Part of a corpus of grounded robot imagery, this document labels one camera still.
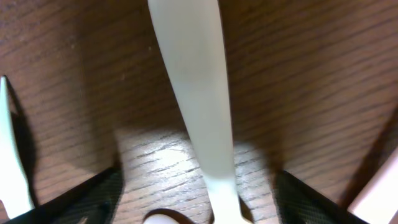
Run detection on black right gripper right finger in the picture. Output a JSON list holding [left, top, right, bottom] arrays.
[[274, 170, 366, 224]]

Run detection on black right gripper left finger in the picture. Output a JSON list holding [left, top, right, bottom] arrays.
[[6, 167, 124, 224]]

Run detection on pink-white plastic spoon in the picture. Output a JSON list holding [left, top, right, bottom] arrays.
[[143, 214, 179, 224]]

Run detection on pale green plastic fork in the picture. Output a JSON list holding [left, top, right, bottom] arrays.
[[1, 76, 35, 219]]

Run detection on white plastic fork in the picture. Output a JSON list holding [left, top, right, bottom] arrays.
[[147, 0, 248, 223]]

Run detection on pink plastic fork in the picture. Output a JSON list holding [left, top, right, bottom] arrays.
[[348, 150, 398, 224]]

